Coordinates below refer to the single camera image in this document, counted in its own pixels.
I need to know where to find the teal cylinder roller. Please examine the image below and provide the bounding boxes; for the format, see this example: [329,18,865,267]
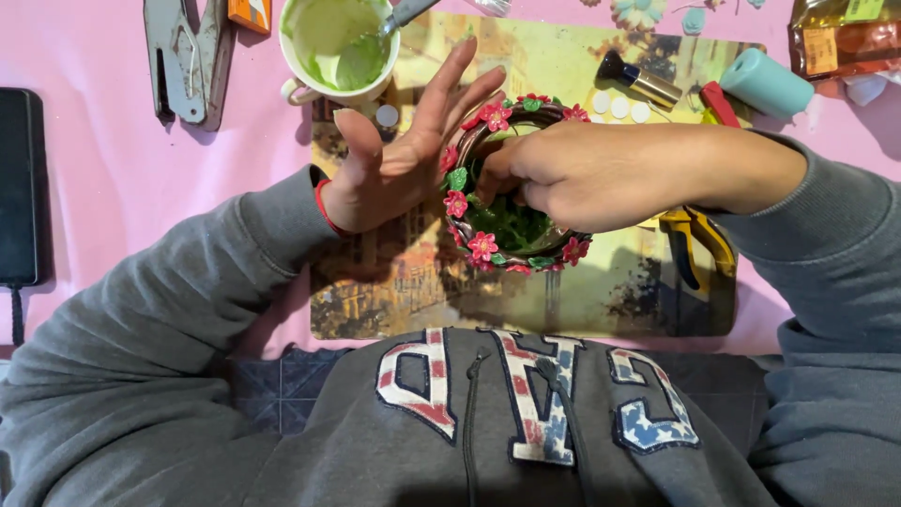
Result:
[718,48,816,120]

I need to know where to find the grey metal punch tool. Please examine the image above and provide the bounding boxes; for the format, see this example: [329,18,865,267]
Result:
[143,0,237,133]

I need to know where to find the black cable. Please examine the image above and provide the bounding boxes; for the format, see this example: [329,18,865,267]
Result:
[8,284,26,347]

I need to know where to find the green filling in basket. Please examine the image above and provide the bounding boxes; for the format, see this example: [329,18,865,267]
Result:
[466,193,558,254]

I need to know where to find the grey hoodie with letters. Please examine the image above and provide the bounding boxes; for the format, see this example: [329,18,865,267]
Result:
[0,327,901,507]

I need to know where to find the red craft knife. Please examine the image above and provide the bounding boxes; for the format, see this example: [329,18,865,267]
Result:
[699,81,742,129]

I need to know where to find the orange box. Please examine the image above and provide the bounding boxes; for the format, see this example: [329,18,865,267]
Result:
[227,0,273,35]

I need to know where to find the painted-print placemat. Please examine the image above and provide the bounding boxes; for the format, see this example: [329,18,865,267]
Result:
[310,10,767,340]

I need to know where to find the pink tablecloth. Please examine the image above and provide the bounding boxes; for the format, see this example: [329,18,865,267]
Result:
[0,0,901,360]

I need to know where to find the yellow-handled pliers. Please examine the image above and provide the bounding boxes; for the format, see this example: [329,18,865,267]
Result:
[658,206,739,292]

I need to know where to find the person's left hand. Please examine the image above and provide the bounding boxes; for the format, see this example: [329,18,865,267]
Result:
[320,35,508,235]

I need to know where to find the black phone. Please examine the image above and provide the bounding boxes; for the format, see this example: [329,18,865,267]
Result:
[0,87,47,288]

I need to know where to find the teal clay flower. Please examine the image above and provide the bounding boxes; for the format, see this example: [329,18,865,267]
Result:
[610,0,668,31]

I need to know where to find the green paste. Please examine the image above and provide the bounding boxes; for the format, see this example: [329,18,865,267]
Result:
[284,0,392,91]

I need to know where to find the black gold brush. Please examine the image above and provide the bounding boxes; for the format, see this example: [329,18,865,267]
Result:
[596,49,684,111]

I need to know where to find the white cup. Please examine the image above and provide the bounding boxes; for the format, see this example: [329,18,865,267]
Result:
[279,0,402,108]

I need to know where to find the brown basket with pink flowers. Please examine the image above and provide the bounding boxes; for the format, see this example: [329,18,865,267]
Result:
[439,93,593,276]

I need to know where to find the dark hoodie drawstring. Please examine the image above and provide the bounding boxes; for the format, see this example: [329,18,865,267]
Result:
[461,346,492,507]
[538,357,596,507]

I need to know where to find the white plastic piece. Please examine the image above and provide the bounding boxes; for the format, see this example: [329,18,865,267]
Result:
[841,69,901,108]

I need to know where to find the clear packet with orange contents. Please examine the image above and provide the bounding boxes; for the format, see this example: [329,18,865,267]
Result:
[787,0,901,83]

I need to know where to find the red string bracelet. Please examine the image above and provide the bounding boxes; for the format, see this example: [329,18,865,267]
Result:
[314,179,353,238]

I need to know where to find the person's right hand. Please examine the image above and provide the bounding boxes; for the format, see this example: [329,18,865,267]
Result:
[475,120,708,233]

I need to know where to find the metal spoon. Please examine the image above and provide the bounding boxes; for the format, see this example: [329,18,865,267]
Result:
[336,0,443,89]

